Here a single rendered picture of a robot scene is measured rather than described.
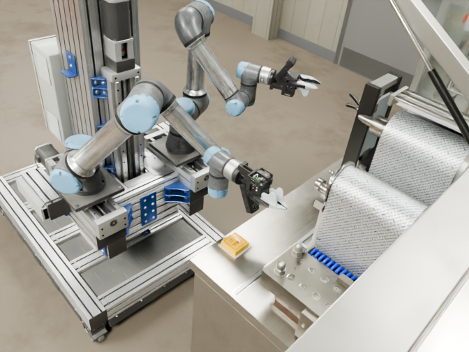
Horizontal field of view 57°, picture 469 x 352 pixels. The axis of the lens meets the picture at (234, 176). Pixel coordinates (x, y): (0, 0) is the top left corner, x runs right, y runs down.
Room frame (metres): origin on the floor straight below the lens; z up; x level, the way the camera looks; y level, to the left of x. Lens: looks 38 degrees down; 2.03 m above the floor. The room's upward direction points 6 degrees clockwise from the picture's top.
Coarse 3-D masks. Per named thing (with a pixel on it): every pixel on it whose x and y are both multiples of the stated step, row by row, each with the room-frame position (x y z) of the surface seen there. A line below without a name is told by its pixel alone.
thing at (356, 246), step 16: (336, 208) 0.94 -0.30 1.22; (320, 224) 0.96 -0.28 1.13; (336, 224) 0.93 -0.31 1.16; (352, 224) 0.90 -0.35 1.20; (320, 240) 0.95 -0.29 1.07; (336, 240) 0.92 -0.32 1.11; (352, 240) 0.89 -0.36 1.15; (368, 240) 0.86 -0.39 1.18; (384, 240) 0.84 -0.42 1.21; (336, 256) 0.91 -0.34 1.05; (352, 256) 0.88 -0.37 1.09; (368, 256) 0.85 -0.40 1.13
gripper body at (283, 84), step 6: (288, 72) 1.76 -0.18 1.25; (294, 72) 1.76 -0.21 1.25; (270, 78) 1.73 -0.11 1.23; (282, 78) 1.73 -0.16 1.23; (288, 78) 1.71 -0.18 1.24; (294, 78) 1.71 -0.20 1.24; (270, 84) 1.73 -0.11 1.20; (276, 84) 1.74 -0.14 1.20; (282, 84) 1.73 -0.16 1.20; (288, 84) 1.70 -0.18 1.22; (282, 90) 1.71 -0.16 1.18; (288, 90) 1.71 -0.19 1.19; (294, 90) 1.70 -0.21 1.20
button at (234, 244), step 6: (234, 234) 1.08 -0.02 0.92; (222, 240) 1.04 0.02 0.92; (228, 240) 1.05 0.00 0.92; (234, 240) 1.05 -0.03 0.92; (240, 240) 1.05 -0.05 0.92; (246, 240) 1.06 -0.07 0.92; (222, 246) 1.04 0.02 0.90; (228, 246) 1.02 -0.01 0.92; (234, 246) 1.02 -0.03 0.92; (240, 246) 1.03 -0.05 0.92; (246, 246) 1.04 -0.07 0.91; (234, 252) 1.00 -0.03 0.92; (240, 252) 1.02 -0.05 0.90
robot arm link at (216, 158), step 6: (210, 150) 1.26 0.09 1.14; (216, 150) 1.26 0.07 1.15; (222, 150) 1.27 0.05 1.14; (204, 156) 1.25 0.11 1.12; (210, 156) 1.24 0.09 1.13; (216, 156) 1.23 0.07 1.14; (222, 156) 1.23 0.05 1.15; (228, 156) 1.23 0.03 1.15; (204, 162) 1.25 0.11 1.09; (210, 162) 1.23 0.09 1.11; (216, 162) 1.22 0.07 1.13; (222, 162) 1.21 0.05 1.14; (210, 168) 1.23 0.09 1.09; (216, 168) 1.21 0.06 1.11; (222, 168) 1.19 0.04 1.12; (216, 174) 1.21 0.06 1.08; (222, 174) 1.19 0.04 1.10
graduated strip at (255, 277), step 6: (306, 234) 1.14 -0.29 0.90; (312, 234) 1.15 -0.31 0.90; (300, 240) 1.11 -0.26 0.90; (282, 252) 1.04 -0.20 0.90; (252, 276) 0.92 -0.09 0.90; (258, 276) 0.93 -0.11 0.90; (246, 282) 0.90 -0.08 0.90; (252, 282) 0.90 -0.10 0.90; (240, 288) 0.87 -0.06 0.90; (234, 294) 0.84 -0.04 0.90
